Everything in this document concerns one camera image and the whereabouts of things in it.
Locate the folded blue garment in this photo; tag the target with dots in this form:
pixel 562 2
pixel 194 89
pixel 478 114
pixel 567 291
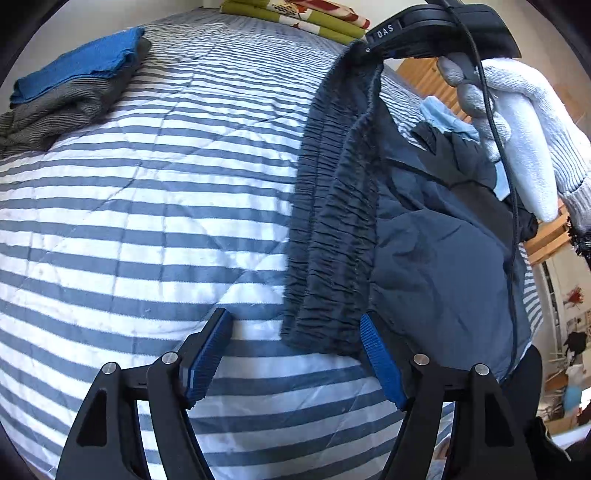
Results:
pixel 78 69

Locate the light blue cloth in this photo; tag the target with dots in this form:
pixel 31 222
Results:
pixel 443 115

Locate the person's black jacket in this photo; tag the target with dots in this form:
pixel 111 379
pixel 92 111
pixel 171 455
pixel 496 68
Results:
pixel 531 392

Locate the black garment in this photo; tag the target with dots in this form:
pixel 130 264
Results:
pixel 461 161

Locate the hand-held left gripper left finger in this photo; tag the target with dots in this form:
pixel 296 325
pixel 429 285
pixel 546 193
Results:
pixel 207 355

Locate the folded green patterned blanket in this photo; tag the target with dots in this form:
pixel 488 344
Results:
pixel 323 25

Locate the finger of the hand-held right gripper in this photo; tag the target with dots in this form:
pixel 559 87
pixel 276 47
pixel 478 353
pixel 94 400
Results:
pixel 369 50

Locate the dark grey pants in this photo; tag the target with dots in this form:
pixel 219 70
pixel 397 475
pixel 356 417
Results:
pixel 415 258

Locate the blue white striped bedsheet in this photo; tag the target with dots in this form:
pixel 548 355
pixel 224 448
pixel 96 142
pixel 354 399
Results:
pixel 138 221

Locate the person's right hand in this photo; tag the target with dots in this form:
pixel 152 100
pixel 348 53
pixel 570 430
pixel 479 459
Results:
pixel 554 129

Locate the person's right forearm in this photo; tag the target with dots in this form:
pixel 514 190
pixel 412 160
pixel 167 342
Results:
pixel 582 240

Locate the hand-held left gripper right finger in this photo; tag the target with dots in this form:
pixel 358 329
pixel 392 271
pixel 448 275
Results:
pixel 381 364

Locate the folded blue and black clothes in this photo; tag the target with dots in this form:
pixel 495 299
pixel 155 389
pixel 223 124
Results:
pixel 55 120

